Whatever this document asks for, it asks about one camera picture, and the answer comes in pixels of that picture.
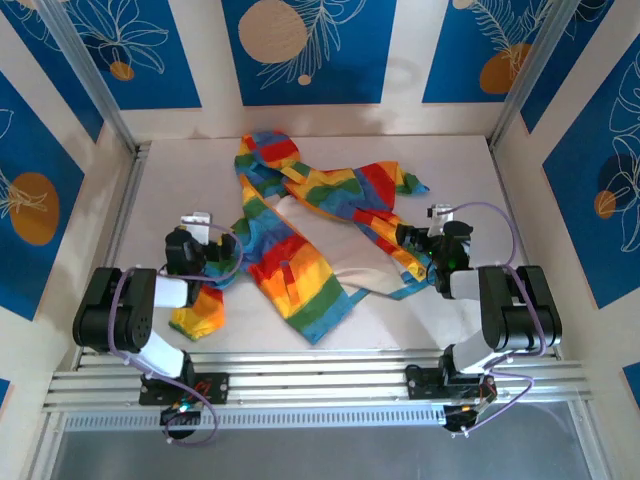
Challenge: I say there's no grey metal sheet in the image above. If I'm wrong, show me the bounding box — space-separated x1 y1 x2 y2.
48 399 599 480

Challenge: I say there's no aluminium mounting rail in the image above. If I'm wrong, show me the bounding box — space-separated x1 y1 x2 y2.
42 349 594 414

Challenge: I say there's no black controller board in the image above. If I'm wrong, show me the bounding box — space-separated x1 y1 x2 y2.
159 404 204 429
441 403 482 434

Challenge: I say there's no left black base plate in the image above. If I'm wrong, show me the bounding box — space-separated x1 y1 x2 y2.
138 371 232 407

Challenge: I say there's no blue floral wall panel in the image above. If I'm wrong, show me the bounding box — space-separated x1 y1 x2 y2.
421 0 571 106
0 69 87 322
541 45 640 310
0 0 203 112
221 0 399 107

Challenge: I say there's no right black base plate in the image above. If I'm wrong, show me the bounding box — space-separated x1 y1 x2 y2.
405 364 497 402

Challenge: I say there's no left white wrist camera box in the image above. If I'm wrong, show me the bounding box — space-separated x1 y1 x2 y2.
180 211 213 247

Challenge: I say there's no slotted grey cable duct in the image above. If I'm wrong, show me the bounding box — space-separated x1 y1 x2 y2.
62 404 451 432

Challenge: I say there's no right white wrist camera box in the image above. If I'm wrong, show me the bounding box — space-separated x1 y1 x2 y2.
426 203 457 236

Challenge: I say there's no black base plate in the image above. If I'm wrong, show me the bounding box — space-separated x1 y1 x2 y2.
138 371 232 407
405 364 497 402

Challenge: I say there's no left black controller board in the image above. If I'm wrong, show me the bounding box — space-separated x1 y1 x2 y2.
159 404 204 429

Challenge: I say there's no aluminium side rail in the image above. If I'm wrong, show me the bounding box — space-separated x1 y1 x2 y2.
96 143 152 281
487 141 560 281

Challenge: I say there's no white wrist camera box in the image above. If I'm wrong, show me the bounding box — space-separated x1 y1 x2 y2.
180 211 213 247
426 203 457 236

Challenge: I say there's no right black controller board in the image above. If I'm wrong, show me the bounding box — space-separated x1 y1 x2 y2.
441 403 482 434

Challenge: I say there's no rainbow striped jacket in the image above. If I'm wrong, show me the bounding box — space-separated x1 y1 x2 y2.
168 129 432 348

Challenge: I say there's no aluminium frame post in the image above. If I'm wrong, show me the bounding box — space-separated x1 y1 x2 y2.
488 0 617 150
35 0 140 154

